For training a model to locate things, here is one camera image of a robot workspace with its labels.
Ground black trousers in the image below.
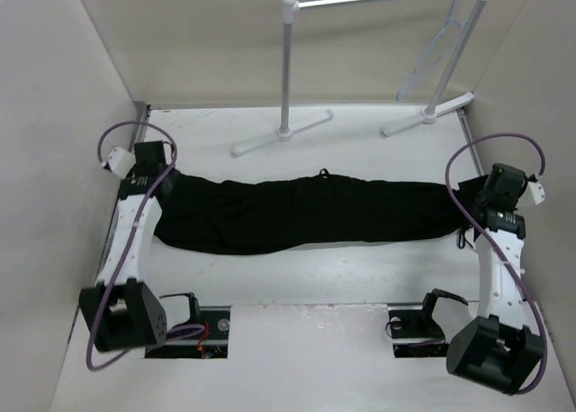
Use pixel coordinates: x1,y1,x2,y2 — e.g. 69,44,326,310
154,169,486,255

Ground light blue clothes hanger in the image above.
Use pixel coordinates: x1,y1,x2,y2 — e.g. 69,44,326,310
395,0,469,101

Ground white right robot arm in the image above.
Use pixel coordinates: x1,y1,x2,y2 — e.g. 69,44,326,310
417,164,546,395

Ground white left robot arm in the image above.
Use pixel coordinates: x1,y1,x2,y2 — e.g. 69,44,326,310
79,141,204,353

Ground white metal clothes rack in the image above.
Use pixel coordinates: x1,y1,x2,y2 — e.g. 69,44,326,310
231,0,489,157

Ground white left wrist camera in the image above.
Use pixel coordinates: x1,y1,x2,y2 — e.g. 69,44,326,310
101,147,136,179

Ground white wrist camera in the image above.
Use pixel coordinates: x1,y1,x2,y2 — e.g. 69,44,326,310
517,175,545,208
101,147,136,179

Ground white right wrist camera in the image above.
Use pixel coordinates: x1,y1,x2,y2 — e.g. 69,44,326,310
517,175,545,208

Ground left aluminium table rail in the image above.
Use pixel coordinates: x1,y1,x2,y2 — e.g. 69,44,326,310
94,115,160,298

